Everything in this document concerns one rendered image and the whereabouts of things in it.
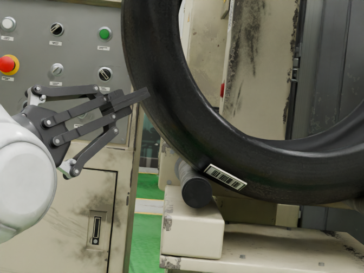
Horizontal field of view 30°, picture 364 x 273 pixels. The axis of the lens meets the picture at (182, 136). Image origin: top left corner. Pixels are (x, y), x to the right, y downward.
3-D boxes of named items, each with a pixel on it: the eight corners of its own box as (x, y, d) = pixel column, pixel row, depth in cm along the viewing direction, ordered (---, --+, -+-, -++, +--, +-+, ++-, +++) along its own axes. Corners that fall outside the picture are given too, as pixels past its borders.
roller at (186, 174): (202, 157, 133) (201, 180, 133) (179, 156, 132) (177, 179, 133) (213, 178, 98) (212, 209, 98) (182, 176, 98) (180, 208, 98)
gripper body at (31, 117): (-26, 129, 83) (35, 105, 90) (4, 191, 84) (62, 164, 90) (0, 112, 78) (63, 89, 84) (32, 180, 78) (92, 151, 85)
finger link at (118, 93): (92, 110, 92) (83, 89, 91) (119, 98, 95) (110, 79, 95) (98, 106, 90) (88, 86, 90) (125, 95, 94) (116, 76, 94)
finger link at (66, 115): (32, 137, 86) (27, 127, 86) (97, 108, 94) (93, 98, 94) (47, 130, 83) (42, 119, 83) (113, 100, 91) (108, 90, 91)
